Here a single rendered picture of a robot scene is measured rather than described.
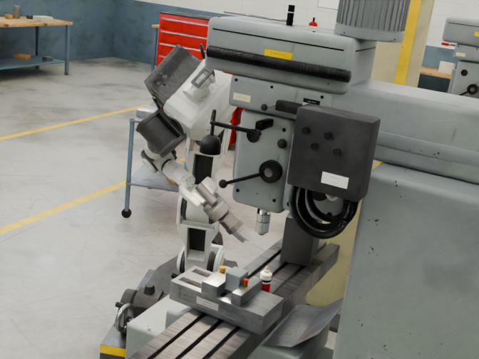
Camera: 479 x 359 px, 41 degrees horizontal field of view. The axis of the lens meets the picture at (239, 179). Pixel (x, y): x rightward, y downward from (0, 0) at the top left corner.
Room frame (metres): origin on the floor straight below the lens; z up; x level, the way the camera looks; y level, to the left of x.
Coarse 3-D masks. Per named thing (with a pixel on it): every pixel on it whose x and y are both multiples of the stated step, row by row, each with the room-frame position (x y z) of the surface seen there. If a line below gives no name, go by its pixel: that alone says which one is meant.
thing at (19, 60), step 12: (0, 24) 9.35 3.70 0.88; (12, 24) 9.56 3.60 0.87; (24, 24) 9.78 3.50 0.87; (36, 24) 10.00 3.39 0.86; (48, 24) 10.24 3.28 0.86; (60, 24) 10.48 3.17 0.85; (72, 24) 10.74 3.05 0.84; (36, 36) 10.97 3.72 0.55; (156, 36) 11.93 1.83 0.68; (36, 48) 10.97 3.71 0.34; (0, 60) 10.08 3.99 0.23; (12, 60) 10.21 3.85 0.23; (24, 60) 10.35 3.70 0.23; (36, 60) 10.48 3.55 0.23; (48, 60) 10.52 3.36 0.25; (60, 60) 10.76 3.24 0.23; (432, 72) 9.83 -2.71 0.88; (444, 72) 9.89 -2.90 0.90
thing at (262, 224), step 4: (256, 220) 2.02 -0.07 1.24; (260, 220) 2.00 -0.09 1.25; (264, 220) 2.00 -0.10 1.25; (268, 220) 2.00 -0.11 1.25; (256, 224) 2.01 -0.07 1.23; (260, 224) 2.00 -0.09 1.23; (264, 224) 2.00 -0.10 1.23; (268, 224) 2.01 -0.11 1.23; (256, 228) 2.01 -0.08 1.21; (260, 228) 2.00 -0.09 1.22; (264, 228) 2.00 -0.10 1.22; (268, 228) 2.01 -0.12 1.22; (260, 232) 2.00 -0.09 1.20; (264, 232) 2.00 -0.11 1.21
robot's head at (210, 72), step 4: (204, 68) 2.26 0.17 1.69; (208, 68) 2.26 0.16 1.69; (200, 72) 2.25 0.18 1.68; (208, 72) 2.25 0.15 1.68; (212, 72) 2.25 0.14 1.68; (196, 76) 2.24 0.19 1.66; (208, 76) 2.24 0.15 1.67; (212, 76) 2.26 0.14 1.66; (192, 80) 2.23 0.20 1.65; (204, 80) 2.23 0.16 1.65; (192, 84) 2.23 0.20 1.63; (196, 84) 2.23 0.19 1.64; (200, 84) 2.23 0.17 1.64
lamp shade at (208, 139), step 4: (204, 136) 2.09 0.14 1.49; (208, 136) 2.08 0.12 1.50; (212, 136) 2.08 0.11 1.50; (216, 136) 2.09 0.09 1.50; (204, 140) 2.07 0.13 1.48; (208, 140) 2.06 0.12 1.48; (212, 140) 2.06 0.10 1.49; (216, 140) 2.07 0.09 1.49; (200, 144) 2.08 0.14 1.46; (204, 144) 2.06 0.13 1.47; (208, 144) 2.06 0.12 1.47; (212, 144) 2.06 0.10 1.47; (216, 144) 2.06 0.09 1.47; (220, 144) 2.08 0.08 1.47; (200, 148) 2.07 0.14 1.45; (204, 148) 2.06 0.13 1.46; (208, 148) 2.05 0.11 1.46; (212, 148) 2.05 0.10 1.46; (216, 148) 2.06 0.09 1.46; (220, 148) 2.08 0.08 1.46; (204, 152) 2.06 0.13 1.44; (208, 152) 2.05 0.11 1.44; (212, 152) 2.06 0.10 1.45; (216, 152) 2.06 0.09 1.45; (220, 152) 2.09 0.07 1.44
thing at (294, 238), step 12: (288, 216) 2.32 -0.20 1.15; (300, 216) 2.31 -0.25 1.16; (288, 228) 2.30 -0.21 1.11; (312, 228) 2.28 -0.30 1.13; (288, 240) 2.30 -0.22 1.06; (300, 240) 2.29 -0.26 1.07; (312, 240) 2.28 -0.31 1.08; (288, 252) 2.30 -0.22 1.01; (300, 252) 2.29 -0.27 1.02; (312, 252) 2.31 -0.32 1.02; (300, 264) 2.29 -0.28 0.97
